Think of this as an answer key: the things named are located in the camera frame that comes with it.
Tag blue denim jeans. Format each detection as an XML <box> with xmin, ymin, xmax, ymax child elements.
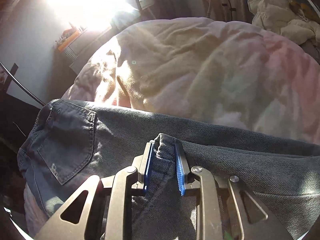
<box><xmin>17</xmin><ymin>99</ymin><xmax>319</xmax><ymax>239</ymax></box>

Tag dark hanging clothes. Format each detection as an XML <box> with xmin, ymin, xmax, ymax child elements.
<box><xmin>1</xmin><ymin>91</ymin><xmax>40</xmax><ymax>214</ymax></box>

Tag pink white duvet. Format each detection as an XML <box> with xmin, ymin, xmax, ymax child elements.
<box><xmin>23</xmin><ymin>16</ymin><xmax>320</xmax><ymax>235</ymax></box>

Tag white desk with drawers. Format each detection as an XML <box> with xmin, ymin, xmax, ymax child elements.
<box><xmin>57</xmin><ymin>26</ymin><xmax>117</xmax><ymax>75</ymax></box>

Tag curved metal rack pole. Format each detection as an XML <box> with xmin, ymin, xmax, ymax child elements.
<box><xmin>1</xmin><ymin>63</ymin><xmax>46</xmax><ymax>106</ymax></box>

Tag orange tray with bottles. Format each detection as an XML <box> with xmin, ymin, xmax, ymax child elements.
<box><xmin>55</xmin><ymin>27</ymin><xmax>85</xmax><ymax>52</ymax></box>

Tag cream puffer jacket pile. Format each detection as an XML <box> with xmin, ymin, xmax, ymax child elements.
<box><xmin>247</xmin><ymin>0</ymin><xmax>319</xmax><ymax>45</ymax></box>

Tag mustard yellow garment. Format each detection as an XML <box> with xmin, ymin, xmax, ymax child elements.
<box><xmin>289</xmin><ymin>0</ymin><xmax>317</xmax><ymax>18</ymax></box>

